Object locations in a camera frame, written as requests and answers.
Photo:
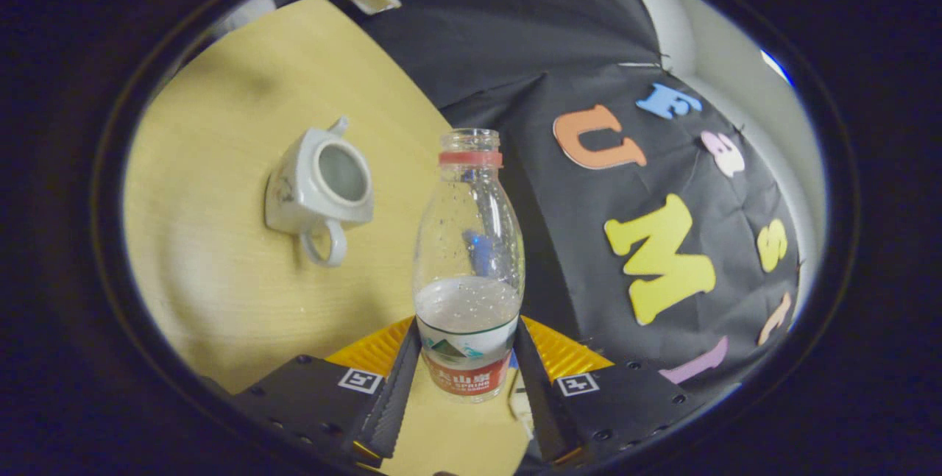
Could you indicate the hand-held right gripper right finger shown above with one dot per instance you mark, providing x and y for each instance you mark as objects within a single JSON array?
[{"x": 541, "y": 402}]

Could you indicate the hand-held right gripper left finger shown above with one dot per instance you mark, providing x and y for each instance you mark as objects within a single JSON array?
[{"x": 397, "y": 395}]

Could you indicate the clear plastic water bottle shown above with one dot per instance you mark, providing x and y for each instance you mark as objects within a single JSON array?
[{"x": 467, "y": 314}]

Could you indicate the white ceramic teacup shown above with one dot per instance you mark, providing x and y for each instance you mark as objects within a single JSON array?
[{"x": 294, "y": 196}]

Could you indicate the black backdrop cloth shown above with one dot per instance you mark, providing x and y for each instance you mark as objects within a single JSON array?
[{"x": 515, "y": 20}]

